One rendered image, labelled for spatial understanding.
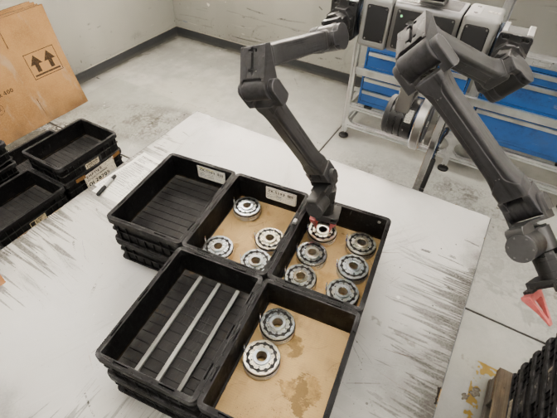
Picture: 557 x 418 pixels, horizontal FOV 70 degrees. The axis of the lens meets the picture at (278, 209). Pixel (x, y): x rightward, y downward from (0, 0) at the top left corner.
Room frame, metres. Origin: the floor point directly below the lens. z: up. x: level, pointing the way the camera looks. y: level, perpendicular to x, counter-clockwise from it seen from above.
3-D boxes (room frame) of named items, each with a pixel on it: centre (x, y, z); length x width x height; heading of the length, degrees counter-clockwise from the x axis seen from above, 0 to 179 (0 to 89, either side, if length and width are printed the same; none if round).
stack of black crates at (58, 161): (1.81, 1.16, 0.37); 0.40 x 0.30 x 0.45; 151
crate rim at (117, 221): (1.06, 0.38, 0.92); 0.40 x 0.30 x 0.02; 158
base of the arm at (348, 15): (1.32, -0.17, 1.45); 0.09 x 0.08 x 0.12; 61
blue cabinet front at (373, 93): (2.63, -0.90, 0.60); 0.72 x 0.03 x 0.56; 61
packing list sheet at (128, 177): (1.40, 0.67, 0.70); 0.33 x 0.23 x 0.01; 151
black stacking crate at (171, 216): (1.06, 0.38, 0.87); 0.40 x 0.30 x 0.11; 158
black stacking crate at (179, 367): (0.58, 0.25, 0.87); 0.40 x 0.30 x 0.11; 158
